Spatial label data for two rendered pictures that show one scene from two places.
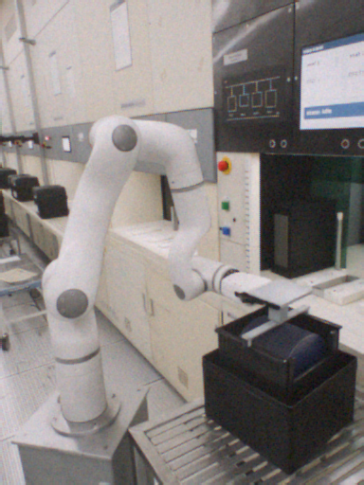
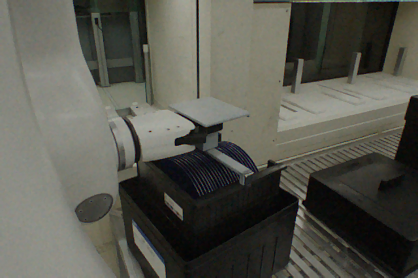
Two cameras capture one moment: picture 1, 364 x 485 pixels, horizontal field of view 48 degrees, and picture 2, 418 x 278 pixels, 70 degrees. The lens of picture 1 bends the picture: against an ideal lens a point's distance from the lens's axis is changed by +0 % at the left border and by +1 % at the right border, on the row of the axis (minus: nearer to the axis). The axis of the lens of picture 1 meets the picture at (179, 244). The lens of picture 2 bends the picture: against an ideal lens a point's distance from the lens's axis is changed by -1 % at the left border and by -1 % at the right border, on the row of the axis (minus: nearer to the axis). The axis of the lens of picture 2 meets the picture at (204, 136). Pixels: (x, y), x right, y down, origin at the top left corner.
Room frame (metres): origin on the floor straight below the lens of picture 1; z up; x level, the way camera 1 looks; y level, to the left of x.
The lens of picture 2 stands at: (0.87, 0.29, 1.30)
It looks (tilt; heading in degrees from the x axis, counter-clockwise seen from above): 25 degrees down; 273
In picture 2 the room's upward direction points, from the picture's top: straight up
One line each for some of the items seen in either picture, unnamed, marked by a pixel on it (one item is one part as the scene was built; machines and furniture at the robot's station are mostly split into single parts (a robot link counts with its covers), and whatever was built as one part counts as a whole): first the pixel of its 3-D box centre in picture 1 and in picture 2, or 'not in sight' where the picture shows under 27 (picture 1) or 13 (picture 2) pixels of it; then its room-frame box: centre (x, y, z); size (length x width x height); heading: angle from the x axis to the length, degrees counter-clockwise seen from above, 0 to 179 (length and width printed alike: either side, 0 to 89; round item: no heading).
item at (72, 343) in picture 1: (69, 305); not in sight; (0.99, 0.30, 1.07); 0.19 x 0.12 x 0.24; 19
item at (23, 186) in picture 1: (26, 188); not in sight; (4.68, 1.71, 0.93); 0.30 x 0.28 x 0.26; 32
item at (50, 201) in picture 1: (49, 201); not in sight; (3.63, 1.13, 0.93); 0.30 x 0.28 x 0.26; 26
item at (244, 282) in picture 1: (245, 286); (153, 134); (0.98, -0.16, 1.09); 0.11 x 0.10 x 0.07; 39
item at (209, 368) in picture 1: (277, 386); (205, 222); (0.90, -0.23, 0.85); 0.28 x 0.28 x 0.17; 39
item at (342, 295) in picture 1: (336, 284); not in sight; (1.43, -0.59, 0.89); 0.22 x 0.21 x 0.04; 119
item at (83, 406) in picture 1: (81, 382); not in sight; (0.96, 0.29, 0.85); 0.19 x 0.19 x 0.18
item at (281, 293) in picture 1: (277, 349); (205, 182); (0.90, -0.23, 0.95); 0.24 x 0.20 x 0.32; 129
